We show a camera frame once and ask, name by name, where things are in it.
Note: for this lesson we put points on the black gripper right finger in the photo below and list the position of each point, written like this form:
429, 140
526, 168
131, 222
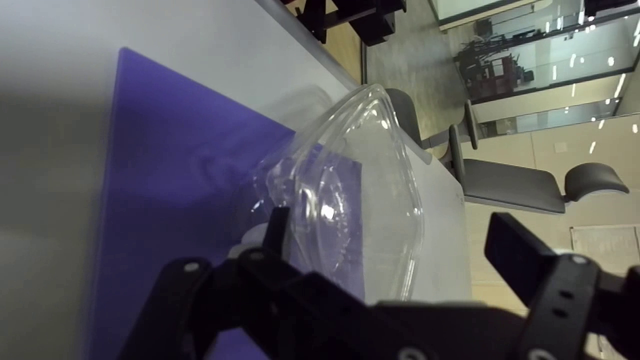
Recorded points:
532, 263

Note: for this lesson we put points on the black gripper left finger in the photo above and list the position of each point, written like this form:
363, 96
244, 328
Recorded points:
201, 293

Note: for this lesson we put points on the clear plastic clamshell box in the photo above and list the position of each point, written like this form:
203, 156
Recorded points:
352, 193

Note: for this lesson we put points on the grey office chair with headrest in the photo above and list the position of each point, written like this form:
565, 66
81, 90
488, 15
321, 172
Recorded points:
513, 180

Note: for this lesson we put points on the purple mat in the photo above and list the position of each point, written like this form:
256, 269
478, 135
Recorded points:
181, 201

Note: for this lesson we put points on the black furniture legs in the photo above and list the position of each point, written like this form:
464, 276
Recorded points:
352, 16

